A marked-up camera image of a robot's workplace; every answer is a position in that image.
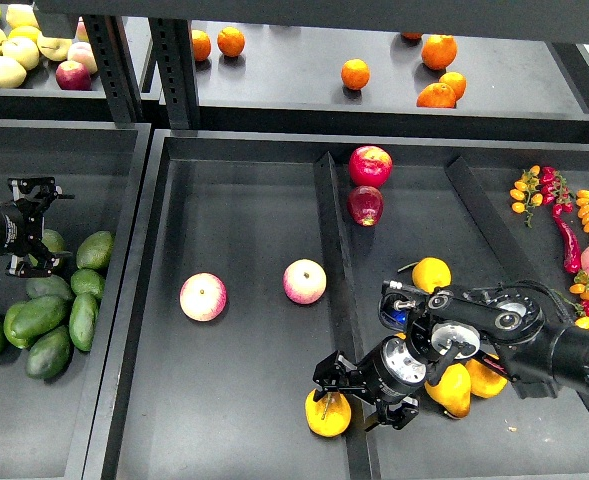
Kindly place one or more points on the dark green avocado bottom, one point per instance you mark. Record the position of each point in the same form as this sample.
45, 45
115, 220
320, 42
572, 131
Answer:
50, 354

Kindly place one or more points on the red apple upper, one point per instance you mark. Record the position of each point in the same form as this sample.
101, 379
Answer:
370, 165

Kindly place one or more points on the pale yellow apple middle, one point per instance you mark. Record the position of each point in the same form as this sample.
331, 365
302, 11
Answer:
23, 50

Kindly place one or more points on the orange far left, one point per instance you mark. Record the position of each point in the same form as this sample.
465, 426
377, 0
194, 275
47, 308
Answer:
201, 45

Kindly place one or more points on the red apple on shelf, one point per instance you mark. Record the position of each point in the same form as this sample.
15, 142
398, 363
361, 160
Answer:
74, 76

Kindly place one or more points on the pink apple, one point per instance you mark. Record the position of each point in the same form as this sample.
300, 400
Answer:
304, 281
203, 297

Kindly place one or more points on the pink apple left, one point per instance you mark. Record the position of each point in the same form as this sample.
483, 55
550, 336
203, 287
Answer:
203, 297

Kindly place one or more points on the black centre tray divider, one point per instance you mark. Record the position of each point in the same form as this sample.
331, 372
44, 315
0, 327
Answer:
361, 452

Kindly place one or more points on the dark red apple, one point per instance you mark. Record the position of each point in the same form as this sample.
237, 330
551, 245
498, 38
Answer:
365, 205

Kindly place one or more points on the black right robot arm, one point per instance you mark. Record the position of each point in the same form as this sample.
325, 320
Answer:
520, 331

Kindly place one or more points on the green avocado right column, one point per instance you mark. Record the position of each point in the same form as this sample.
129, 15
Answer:
88, 281

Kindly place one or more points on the yellow lemon on shelf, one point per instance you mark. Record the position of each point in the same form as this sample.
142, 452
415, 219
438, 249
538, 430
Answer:
25, 31

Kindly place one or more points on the pink apple centre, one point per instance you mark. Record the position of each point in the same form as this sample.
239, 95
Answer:
304, 281

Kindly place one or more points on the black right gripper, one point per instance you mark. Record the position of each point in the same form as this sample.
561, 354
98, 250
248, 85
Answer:
386, 378

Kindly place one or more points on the black right tray divider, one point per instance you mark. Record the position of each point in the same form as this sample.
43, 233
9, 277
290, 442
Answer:
479, 205

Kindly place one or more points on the black shelf post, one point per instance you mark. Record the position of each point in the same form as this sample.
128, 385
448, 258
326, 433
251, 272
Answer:
173, 52
115, 68

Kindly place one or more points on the yellow round pear with stem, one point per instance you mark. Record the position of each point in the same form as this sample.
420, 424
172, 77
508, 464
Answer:
429, 273

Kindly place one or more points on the light green avocado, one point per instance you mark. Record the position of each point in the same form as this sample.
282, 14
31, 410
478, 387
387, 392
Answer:
9, 318

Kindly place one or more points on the black shelf post right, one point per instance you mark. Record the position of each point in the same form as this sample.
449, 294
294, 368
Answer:
173, 52

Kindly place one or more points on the black tray divider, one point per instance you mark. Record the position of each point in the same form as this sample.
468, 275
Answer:
361, 452
479, 205

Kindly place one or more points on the pink fruit behind post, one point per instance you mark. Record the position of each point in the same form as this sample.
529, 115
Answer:
81, 31

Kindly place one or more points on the pale yellow apple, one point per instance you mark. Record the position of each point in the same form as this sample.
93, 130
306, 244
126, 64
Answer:
23, 50
12, 73
54, 48

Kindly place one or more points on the pale yellow apple front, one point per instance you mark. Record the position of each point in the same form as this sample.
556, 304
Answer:
12, 73

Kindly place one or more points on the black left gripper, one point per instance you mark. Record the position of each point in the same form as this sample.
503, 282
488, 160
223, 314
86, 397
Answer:
21, 226

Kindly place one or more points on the pink peach on shelf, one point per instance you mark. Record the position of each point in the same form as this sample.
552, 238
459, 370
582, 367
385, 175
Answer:
82, 52

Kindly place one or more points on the black shelf post left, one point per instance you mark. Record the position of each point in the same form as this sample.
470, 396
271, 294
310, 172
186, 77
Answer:
115, 68

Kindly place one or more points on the pale yellow fruit top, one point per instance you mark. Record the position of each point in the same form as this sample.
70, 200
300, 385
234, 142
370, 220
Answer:
19, 15

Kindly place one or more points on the pale yellow apple right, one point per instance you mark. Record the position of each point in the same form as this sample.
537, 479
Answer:
54, 48

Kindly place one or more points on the dark green avocado middle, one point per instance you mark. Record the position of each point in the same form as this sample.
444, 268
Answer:
53, 285

